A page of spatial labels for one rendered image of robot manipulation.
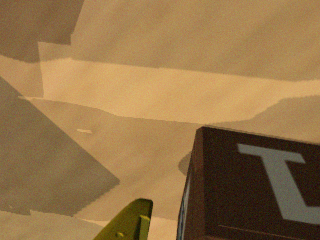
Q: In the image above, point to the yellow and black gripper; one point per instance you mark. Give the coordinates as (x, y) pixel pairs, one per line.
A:
(131, 223)

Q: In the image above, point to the brown number cube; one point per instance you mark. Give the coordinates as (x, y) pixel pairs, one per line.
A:
(242, 186)

